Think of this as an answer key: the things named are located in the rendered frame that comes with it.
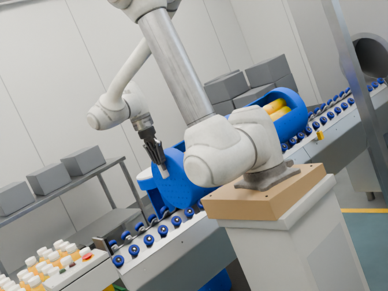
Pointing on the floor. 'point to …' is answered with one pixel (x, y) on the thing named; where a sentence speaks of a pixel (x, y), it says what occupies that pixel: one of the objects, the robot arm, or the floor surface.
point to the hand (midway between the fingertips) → (163, 170)
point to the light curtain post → (358, 86)
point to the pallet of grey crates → (267, 85)
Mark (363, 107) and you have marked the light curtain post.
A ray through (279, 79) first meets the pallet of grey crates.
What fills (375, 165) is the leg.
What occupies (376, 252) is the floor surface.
